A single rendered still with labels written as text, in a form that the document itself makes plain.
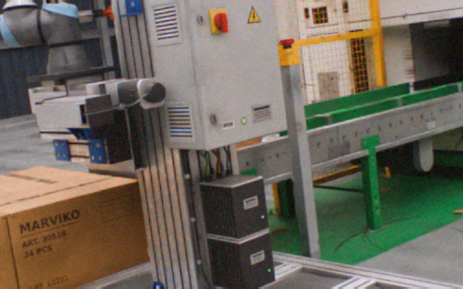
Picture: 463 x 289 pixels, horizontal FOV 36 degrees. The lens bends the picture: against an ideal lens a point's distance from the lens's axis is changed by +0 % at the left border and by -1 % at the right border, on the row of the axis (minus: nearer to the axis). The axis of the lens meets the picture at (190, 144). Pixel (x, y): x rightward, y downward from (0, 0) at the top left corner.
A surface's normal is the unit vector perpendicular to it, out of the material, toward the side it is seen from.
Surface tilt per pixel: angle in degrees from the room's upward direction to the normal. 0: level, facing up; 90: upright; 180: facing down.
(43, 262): 90
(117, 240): 90
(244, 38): 90
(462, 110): 90
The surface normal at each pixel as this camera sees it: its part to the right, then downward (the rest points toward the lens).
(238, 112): 0.60, 0.01
